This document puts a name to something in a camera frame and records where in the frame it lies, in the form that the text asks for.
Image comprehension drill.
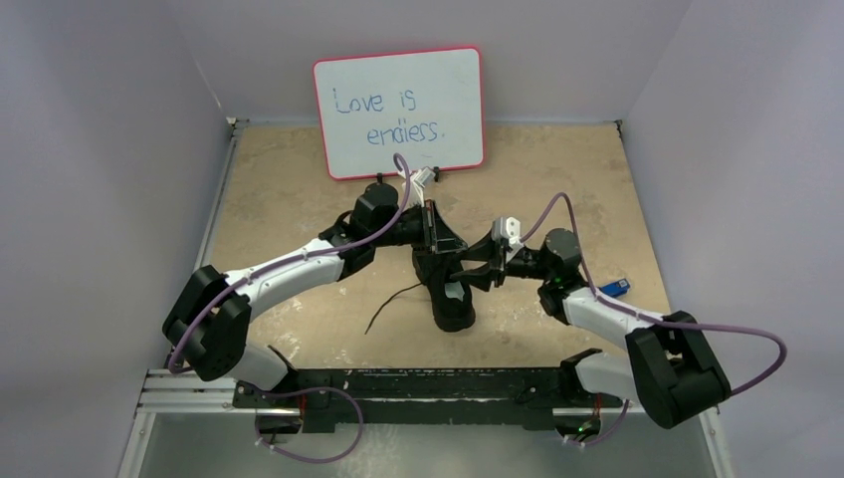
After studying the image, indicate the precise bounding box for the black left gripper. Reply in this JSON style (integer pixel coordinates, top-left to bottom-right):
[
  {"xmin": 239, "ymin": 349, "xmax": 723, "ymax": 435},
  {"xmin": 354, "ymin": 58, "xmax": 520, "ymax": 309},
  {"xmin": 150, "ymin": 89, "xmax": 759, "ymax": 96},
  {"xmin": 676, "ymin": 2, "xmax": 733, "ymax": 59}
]
[{"xmin": 371, "ymin": 199, "xmax": 467, "ymax": 255}]

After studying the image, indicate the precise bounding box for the black shoe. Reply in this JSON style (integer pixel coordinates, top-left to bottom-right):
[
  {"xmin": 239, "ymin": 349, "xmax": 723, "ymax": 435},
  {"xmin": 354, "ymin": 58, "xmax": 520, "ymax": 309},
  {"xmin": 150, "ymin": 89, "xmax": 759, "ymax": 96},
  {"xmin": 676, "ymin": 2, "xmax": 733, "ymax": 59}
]
[{"xmin": 412, "ymin": 250, "xmax": 476, "ymax": 333}]

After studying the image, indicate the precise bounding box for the black shoelace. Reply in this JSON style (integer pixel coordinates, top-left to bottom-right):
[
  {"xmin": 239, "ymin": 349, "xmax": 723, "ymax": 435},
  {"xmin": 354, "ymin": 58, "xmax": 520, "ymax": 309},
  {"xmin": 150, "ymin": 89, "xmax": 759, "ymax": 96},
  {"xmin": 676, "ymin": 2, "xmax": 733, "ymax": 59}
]
[{"xmin": 363, "ymin": 282, "xmax": 422, "ymax": 336}]

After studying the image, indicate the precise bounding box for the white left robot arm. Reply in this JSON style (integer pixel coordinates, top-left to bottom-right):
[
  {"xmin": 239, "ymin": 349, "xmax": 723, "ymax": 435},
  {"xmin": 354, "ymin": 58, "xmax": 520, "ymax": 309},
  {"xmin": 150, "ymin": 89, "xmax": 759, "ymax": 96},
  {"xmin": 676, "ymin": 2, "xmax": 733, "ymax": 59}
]
[{"xmin": 162, "ymin": 183, "xmax": 476, "ymax": 407}]

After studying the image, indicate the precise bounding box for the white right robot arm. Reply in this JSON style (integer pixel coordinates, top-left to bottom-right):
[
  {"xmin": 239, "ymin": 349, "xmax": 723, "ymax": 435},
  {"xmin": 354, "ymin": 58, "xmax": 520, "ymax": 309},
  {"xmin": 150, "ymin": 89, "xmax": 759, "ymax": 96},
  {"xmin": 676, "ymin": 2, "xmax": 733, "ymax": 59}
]
[{"xmin": 453, "ymin": 228, "xmax": 732, "ymax": 429}]

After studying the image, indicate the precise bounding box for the blue black marker eraser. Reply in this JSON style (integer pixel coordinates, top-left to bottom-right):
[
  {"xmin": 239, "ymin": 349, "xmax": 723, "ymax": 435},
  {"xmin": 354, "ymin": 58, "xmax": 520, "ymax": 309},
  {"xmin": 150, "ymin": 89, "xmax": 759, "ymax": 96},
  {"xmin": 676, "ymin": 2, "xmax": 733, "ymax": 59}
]
[{"xmin": 598, "ymin": 279, "xmax": 631, "ymax": 298}]

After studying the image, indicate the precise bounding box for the red framed whiteboard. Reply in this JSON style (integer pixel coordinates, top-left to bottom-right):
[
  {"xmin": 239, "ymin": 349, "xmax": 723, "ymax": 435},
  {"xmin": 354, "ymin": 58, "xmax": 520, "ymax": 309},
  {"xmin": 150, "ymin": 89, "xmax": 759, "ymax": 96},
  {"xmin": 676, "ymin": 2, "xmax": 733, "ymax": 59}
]
[{"xmin": 312, "ymin": 46, "xmax": 486, "ymax": 180}]

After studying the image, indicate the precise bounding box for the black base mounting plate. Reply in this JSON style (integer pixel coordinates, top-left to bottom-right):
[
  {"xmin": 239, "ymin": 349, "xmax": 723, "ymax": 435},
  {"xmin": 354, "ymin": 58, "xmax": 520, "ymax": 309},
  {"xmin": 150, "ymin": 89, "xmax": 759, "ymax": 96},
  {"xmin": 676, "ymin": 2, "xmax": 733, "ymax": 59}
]
[{"xmin": 233, "ymin": 364, "xmax": 622, "ymax": 433}]

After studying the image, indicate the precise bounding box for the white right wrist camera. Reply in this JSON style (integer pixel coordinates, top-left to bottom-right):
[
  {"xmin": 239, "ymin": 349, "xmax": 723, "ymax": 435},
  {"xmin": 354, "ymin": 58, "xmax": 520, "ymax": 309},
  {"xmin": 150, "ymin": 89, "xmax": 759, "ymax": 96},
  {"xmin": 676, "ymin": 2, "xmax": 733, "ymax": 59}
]
[{"xmin": 491, "ymin": 216, "xmax": 524, "ymax": 253}]

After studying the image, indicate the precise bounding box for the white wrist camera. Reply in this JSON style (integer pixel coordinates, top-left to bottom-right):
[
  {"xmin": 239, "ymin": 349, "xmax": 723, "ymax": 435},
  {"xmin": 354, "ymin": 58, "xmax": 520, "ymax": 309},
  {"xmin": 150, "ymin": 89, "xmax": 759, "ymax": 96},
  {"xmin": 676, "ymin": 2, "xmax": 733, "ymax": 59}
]
[
  {"xmin": 410, "ymin": 166, "xmax": 441, "ymax": 190},
  {"xmin": 491, "ymin": 216, "xmax": 524, "ymax": 253}
]

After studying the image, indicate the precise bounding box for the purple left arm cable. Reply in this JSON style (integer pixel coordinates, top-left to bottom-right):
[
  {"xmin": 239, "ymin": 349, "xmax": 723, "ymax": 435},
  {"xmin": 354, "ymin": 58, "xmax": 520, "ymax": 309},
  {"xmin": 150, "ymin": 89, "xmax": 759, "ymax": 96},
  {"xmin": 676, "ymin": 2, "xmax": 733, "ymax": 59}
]
[{"xmin": 166, "ymin": 152, "xmax": 413, "ymax": 464}]

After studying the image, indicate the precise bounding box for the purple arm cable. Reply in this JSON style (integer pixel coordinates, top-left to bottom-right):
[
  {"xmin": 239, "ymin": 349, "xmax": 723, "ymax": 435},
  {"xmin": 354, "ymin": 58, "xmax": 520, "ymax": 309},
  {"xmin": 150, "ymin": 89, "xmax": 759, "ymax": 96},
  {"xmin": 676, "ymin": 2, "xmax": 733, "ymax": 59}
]
[
  {"xmin": 517, "ymin": 192, "xmax": 788, "ymax": 450},
  {"xmin": 166, "ymin": 152, "xmax": 413, "ymax": 464}
]

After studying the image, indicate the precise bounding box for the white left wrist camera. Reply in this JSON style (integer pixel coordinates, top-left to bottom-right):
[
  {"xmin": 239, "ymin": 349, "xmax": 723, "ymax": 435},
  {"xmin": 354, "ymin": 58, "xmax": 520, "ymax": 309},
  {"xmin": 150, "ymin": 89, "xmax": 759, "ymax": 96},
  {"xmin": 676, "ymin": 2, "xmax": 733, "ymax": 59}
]
[{"xmin": 410, "ymin": 166, "xmax": 441, "ymax": 190}]

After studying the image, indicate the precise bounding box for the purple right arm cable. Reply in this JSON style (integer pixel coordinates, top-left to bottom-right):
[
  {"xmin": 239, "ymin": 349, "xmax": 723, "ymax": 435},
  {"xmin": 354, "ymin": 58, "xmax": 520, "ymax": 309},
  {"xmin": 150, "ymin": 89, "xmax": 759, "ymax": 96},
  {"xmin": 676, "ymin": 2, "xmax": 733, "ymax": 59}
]
[{"xmin": 517, "ymin": 192, "xmax": 788, "ymax": 450}]

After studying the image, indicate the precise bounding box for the aluminium extrusion rail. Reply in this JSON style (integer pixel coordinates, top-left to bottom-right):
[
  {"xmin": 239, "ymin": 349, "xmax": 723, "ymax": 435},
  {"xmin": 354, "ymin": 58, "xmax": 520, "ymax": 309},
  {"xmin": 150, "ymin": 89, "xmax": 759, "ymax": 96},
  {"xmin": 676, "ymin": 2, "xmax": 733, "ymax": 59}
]
[{"xmin": 134, "ymin": 367, "xmax": 720, "ymax": 418}]

